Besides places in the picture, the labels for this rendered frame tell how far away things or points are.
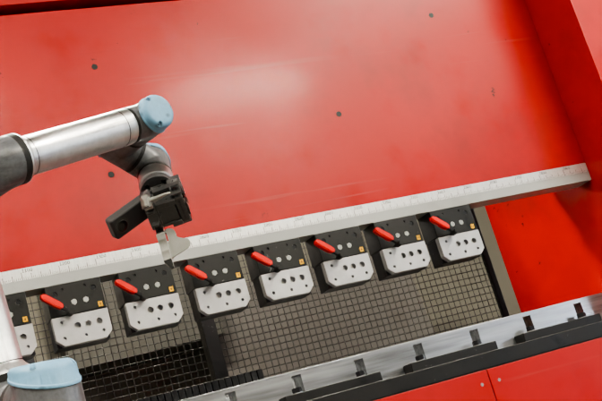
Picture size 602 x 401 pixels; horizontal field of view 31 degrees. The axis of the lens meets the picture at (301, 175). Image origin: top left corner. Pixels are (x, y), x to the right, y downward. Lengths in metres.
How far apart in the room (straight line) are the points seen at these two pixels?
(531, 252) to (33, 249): 1.92
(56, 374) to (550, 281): 2.49
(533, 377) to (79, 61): 1.60
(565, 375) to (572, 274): 0.67
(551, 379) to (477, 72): 1.05
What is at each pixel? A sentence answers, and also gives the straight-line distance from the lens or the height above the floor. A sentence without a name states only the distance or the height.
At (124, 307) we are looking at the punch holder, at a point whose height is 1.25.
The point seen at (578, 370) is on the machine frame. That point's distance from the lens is 3.36.
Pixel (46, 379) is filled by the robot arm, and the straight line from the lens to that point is 1.85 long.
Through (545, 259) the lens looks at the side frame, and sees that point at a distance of 4.02.
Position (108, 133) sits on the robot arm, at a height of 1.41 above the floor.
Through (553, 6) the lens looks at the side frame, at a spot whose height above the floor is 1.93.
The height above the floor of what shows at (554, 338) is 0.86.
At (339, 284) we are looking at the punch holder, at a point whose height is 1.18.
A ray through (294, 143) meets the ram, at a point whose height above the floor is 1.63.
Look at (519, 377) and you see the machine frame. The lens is 3.24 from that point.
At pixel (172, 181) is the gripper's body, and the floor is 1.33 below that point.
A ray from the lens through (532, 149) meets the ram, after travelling 3.65.
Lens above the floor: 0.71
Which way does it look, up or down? 15 degrees up
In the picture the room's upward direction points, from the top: 17 degrees counter-clockwise
